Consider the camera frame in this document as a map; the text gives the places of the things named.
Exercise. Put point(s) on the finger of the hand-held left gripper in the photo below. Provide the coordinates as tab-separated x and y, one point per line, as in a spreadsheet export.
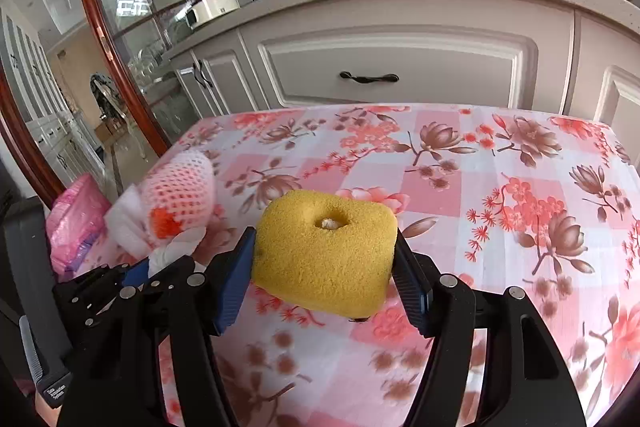
135	274
170	271

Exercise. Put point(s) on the white panelled wall cabinet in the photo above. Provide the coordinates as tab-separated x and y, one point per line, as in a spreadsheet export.
50	127

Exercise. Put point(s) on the pink floral tablecloth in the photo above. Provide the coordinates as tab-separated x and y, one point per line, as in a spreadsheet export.
450	187

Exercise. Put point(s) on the yellow sponge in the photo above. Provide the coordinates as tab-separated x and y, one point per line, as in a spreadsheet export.
320	267

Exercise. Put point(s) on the wooden framed glass door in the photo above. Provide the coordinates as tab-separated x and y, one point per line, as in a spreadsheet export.
140	32

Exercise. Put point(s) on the grey kitchen cabinet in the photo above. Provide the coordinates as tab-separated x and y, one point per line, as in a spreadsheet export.
450	57

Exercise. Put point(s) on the white electric cooker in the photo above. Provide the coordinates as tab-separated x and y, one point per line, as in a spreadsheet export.
215	7

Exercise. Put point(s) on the bin with pink plastic liner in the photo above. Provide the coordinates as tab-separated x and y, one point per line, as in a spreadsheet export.
75	217

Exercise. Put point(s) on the red-brown wooden door frame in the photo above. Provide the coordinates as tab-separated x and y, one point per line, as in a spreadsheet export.
30	157

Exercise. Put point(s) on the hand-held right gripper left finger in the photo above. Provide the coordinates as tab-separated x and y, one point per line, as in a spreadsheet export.
232	282

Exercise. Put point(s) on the white foam sheet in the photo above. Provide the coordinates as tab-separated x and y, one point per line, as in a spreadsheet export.
172	247

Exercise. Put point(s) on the small white foam block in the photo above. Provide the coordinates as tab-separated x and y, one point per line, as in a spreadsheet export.
125	217

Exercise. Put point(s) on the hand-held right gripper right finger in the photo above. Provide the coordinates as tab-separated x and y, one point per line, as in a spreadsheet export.
410	287

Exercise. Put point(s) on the chair draped with dark clothes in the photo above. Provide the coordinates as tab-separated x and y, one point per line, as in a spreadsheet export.
102	97

